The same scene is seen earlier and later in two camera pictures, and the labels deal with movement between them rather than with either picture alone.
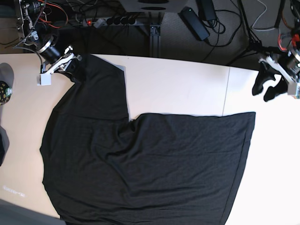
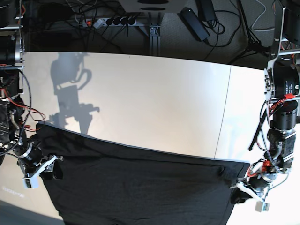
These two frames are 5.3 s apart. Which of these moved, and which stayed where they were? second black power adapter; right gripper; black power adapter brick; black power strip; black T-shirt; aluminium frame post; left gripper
Moved: left gripper; black T-shirt; right gripper
Stayed: black power strip; black power adapter brick; aluminium frame post; second black power adapter
